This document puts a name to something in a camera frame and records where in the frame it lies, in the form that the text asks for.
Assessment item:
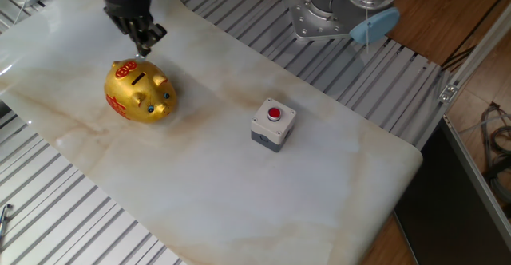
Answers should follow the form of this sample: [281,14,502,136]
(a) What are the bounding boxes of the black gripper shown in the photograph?
[102,0,168,57]

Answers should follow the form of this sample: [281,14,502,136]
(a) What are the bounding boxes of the white push button box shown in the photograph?
[250,97,298,153]

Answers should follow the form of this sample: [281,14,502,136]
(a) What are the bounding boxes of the golden piggy bank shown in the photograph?
[104,58,178,124]

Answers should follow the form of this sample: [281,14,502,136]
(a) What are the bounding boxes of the white marble mat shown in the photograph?
[0,0,424,265]

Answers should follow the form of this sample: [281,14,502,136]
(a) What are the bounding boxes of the white zip tie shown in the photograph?
[363,7,371,55]

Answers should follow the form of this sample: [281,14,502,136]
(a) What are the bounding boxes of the black panel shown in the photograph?
[393,117,511,265]

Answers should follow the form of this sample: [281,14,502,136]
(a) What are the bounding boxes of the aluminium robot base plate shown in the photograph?
[285,0,372,42]

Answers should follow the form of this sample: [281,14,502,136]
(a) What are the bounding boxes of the blue handled tool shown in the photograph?
[0,203,14,242]

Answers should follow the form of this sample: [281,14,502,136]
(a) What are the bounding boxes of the metal corner bracket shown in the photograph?
[438,83,459,105]

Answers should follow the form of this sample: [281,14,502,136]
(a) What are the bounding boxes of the black floor cables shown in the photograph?
[441,0,511,69]

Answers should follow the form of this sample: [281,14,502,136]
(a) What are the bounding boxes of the aluminium frame rail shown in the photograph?
[438,5,511,105]

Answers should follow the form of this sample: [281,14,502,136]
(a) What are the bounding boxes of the aluminium frame leg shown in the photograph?
[441,115,511,238]

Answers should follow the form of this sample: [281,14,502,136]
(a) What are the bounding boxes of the grey cable bundle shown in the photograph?
[481,101,511,206]

